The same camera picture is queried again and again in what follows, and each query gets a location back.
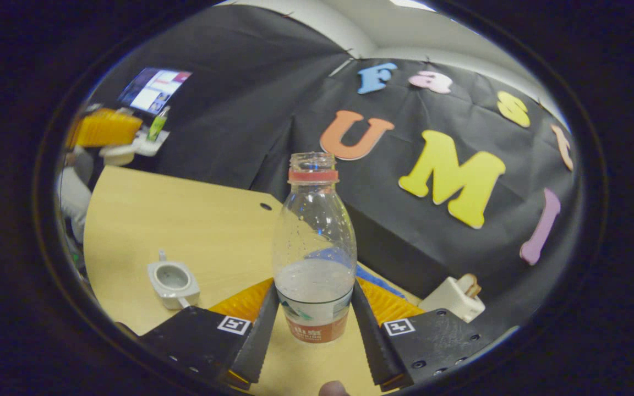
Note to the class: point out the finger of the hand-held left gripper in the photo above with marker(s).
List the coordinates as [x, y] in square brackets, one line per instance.
[109, 129]

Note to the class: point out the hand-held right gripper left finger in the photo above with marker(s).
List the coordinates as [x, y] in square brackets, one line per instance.
[259, 341]

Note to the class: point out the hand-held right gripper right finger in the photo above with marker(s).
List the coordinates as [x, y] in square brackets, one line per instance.
[375, 346]

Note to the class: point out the clear plastic water bottle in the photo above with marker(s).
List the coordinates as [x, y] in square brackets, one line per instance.
[315, 286]

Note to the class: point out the white ceramic teacup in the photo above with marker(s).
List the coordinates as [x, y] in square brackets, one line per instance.
[173, 280]

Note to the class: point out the small green bottle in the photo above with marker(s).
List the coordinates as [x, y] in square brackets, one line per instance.
[158, 124]

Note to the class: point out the white side desk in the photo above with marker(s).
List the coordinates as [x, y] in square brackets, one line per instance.
[152, 146]

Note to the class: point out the computer monitor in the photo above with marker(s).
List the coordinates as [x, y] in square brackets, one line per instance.
[154, 89]

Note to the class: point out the blue towel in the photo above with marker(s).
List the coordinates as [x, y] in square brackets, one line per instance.
[371, 275]

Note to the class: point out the white toaster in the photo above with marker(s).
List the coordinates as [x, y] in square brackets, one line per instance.
[449, 300]

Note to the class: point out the toasted bread slice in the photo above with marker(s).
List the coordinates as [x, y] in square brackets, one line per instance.
[470, 285]

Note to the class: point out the black backdrop cloth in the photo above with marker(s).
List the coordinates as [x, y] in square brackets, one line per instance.
[273, 99]

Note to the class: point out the ceiling light panel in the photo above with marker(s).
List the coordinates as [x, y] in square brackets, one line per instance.
[410, 4]

